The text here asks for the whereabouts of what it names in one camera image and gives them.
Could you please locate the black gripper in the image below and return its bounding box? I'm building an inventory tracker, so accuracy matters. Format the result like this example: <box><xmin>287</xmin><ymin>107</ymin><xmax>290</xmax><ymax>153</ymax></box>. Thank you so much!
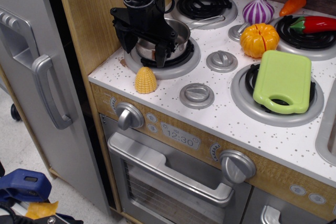
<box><xmin>110</xmin><ymin>0</ymin><xmax>177</xmax><ymax>68</ymax></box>

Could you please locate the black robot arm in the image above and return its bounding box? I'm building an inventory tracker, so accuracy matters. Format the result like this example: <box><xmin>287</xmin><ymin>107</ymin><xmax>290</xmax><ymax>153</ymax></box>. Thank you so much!
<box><xmin>110</xmin><ymin>0</ymin><xmax>177</xmax><ymax>68</ymax></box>

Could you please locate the small silver pan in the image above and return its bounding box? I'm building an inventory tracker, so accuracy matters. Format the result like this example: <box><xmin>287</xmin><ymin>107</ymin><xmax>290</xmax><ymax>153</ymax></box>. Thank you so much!
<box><xmin>135</xmin><ymin>15</ymin><xmax>226</xmax><ymax>66</ymax></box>

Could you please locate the yellow toy corn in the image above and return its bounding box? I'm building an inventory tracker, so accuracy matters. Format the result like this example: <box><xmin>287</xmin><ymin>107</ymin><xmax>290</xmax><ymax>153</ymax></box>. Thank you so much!
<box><xmin>134</xmin><ymin>67</ymin><xmax>157</xmax><ymax>94</ymax></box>

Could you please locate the front left stove burner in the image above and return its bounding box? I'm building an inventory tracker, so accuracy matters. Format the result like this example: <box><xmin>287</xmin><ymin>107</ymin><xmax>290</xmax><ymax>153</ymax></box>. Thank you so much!
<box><xmin>124</xmin><ymin>38</ymin><xmax>201</xmax><ymax>80</ymax></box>

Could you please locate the stove burner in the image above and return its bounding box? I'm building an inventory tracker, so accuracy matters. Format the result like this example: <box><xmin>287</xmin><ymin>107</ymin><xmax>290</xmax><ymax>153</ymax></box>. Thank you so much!
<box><xmin>270</xmin><ymin>15</ymin><xmax>335</xmax><ymax>61</ymax></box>
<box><xmin>124</xmin><ymin>38</ymin><xmax>201</xmax><ymax>80</ymax></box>
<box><xmin>230</xmin><ymin>64</ymin><xmax>324</xmax><ymax>127</ymax></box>
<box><xmin>170</xmin><ymin>0</ymin><xmax>238</xmax><ymax>30</ymax></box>

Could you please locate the back left stove burner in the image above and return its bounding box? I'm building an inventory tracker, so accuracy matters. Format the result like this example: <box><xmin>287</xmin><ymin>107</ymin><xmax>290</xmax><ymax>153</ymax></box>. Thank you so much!
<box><xmin>170</xmin><ymin>0</ymin><xmax>238</xmax><ymax>30</ymax></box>

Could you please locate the front right stove burner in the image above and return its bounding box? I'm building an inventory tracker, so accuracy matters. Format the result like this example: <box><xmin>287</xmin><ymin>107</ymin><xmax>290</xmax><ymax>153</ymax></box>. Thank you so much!
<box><xmin>230</xmin><ymin>64</ymin><xmax>324</xmax><ymax>127</ymax></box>

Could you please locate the back right stove burner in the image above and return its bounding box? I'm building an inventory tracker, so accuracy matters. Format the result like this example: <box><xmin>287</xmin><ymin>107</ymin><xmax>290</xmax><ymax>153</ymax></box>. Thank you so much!
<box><xmin>270</xmin><ymin>15</ymin><xmax>335</xmax><ymax>61</ymax></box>

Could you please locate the left silver oven dial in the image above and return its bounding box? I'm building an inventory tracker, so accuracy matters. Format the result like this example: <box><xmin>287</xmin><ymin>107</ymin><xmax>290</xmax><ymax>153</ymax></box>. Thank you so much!
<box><xmin>116</xmin><ymin>102</ymin><xmax>144</xmax><ymax>131</ymax></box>

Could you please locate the silver oven dial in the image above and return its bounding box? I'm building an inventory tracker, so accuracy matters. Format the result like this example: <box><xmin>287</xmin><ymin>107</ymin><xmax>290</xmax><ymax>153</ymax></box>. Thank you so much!
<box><xmin>219</xmin><ymin>150</ymin><xmax>257</xmax><ymax>184</ymax></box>
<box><xmin>116</xmin><ymin>102</ymin><xmax>144</xmax><ymax>131</ymax></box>

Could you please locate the silver stovetop knob front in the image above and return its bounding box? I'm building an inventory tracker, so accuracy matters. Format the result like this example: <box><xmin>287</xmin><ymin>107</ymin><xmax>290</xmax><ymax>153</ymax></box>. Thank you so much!
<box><xmin>179</xmin><ymin>83</ymin><xmax>215</xmax><ymax>109</ymax></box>

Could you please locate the silver stovetop knob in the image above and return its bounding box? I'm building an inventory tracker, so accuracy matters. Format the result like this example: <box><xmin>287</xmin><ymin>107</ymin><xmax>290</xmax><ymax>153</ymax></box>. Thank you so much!
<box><xmin>179</xmin><ymin>83</ymin><xmax>215</xmax><ymax>109</ymax></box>
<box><xmin>206</xmin><ymin>50</ymin><xmax>238</xmax><ymax>73</ymax></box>
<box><xmin>228</xmin><ymin>22</ymin><xmax>250</xmax><ymax>42</ymax></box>

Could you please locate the silver stovetop knob centre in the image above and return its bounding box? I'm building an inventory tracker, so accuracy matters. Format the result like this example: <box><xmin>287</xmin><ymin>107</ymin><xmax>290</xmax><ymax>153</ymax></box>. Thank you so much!
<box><xmin>206</xmin><ymin>50</ymin><xmax>238</xmax><ymax>73</ymax></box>

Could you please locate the oven clock display panel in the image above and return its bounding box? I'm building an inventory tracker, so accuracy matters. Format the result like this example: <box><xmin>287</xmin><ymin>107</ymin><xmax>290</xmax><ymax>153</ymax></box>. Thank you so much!
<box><xmin>161</xmin><ymin>122</ymin><xmax>201</xmax><ymax>150</ymax></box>

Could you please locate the silver stovetop knob back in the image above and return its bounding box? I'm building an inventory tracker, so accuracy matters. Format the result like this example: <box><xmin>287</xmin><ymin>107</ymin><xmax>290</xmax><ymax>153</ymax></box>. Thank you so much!
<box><xmin>228</xmin><ymin>22</ymin><xmax>250</xmax><ymax>42</ymax></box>

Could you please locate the orange toy pumpkin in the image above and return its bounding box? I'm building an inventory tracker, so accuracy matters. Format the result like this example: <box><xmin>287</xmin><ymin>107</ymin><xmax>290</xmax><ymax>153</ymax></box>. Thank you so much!
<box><xmin>240</xmin><ymin>23</ymin><xmax>280</xmax><ymax>58</ymax></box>

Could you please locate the silver toy fridge door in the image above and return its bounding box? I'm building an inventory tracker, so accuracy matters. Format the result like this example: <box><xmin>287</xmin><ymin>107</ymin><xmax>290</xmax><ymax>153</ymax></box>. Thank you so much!
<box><xmin>1</xmin><ymin>0</ymin><xmax>110</xmax><ymax>214</ymax></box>

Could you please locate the purple white toy onion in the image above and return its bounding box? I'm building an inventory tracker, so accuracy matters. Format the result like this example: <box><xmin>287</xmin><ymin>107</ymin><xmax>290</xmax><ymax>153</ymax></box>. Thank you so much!
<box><xmin>243</xmin><ymin>0</ymin><xmax>275</xmax><ymax>24</ymax></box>

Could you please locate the silver oven door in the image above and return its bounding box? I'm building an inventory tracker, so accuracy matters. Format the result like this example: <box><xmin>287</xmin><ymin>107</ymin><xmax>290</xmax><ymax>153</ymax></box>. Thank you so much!
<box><xmin>100</xmin><ymin>115</ymin><xmax>251</xmax><ymax>223</ymax></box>

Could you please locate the green toy cutting board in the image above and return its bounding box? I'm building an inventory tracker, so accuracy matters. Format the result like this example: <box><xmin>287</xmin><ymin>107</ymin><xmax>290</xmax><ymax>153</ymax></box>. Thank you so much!
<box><xmin>253</xmin><ymin>50</ymin><xmax>311</xmax><ymax>114</ymax></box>

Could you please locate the black caster wheel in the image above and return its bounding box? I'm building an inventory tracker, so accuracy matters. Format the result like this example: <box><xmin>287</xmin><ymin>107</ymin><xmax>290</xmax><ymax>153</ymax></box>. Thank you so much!
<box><xmin>11</xmin><ymin>104</ymin><xmax>22</xmax><ymax>121</ymax></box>

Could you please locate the right silver oven dial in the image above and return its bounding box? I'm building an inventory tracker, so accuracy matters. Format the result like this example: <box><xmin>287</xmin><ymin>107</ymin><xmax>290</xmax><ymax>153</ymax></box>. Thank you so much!
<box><xmin>219</xmin><ymin>150</ymin><xmax>257</xmax><ymax>184</ymax></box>

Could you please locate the orange toy carrot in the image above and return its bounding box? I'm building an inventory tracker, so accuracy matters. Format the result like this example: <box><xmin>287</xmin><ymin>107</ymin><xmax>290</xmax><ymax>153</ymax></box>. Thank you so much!
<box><xmin>279</xmin><ymin>0</ymin><xmax>307</xmax><ymax>17</ymax></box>

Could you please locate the red toy chili pepper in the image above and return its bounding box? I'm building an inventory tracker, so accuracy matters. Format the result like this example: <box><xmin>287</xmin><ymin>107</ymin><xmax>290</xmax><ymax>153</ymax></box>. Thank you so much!
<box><xmin>290</xmin><ymin>16</ymin><xmax>335</xmax><ymax>34</ymax></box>

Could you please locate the blue clamp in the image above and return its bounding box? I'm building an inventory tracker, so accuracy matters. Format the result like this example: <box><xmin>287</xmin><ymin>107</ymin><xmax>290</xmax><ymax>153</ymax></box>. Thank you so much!
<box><xmin>1</xmin><ymin>168</ymin><xmax>52</xmax><ymax>202</ymax></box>

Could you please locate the yellow tape piece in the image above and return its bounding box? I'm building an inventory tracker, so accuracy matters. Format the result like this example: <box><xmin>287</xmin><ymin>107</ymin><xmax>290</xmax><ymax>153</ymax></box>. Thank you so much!
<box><xmin>25</xmin><ymin>201</ymin><xmax>59</xmax><ymax>220</ymax></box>

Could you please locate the silver lower cabinet door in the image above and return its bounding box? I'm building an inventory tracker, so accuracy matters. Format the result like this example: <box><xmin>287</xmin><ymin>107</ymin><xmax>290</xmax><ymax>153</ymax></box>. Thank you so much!
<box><xmin>241</xmin><ymin>187</ymin><xmax>335</xmax><ymax>224</ymax></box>

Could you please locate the silver toy sink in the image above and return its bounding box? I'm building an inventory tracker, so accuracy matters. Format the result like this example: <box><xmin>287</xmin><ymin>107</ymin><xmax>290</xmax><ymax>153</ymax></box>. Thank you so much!
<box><xmin>315</xmin><ymin>81</ymin><xmax>335</xmax><ymax>166</ymax></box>

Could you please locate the silver fridge door handle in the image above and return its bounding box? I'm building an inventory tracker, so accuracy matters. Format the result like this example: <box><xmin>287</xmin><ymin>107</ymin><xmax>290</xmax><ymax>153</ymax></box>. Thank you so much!
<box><xmin>31</xmin><ymin>54</ymin><xmax>77</xmax><ymax>130</ymax></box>

